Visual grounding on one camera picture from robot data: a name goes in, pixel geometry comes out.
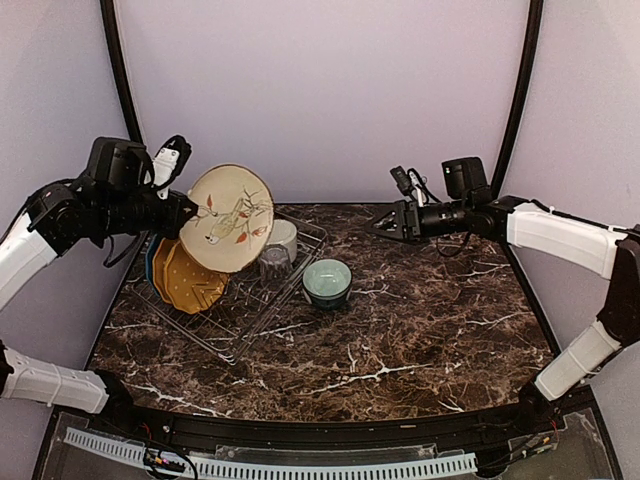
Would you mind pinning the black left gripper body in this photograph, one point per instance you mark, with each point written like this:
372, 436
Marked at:
168, 225

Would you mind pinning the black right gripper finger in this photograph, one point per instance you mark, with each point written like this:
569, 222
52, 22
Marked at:
388, 216
394, 233

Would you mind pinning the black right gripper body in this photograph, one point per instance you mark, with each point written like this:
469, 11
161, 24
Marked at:
411, 209

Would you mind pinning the blue polka dot plate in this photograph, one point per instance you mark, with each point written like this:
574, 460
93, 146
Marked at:
148, 263

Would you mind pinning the yellow polka dot plate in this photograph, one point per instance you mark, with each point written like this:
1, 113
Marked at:
158, 265

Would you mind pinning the cream bird pattern plate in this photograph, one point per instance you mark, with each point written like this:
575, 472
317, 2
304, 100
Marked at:
234, 218

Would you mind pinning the green ribbed ceramic bowl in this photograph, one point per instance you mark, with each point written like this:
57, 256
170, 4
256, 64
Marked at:
327, 284

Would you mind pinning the white ribbed ceramic mug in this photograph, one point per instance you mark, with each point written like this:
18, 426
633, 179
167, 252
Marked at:
284, 233

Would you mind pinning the clear plastic tumbler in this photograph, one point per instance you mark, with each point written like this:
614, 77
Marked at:
275, 266

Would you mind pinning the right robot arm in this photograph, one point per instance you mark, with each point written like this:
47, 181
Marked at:
611, 252

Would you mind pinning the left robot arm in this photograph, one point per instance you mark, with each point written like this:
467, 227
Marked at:
51, 221

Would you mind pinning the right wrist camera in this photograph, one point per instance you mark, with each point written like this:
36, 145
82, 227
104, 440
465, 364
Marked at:
411, 184

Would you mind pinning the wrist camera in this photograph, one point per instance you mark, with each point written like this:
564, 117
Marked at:
411, 184
124, 167

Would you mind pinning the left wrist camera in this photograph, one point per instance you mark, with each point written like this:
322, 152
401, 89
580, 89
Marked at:
124, 167

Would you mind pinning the wire dish rack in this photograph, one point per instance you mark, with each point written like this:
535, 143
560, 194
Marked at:
247, 308

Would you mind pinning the black aluminium front rail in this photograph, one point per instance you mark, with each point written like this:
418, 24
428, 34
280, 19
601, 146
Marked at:
483, 430

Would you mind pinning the white slotted cable duct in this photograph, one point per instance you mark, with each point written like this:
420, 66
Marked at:
229, 462

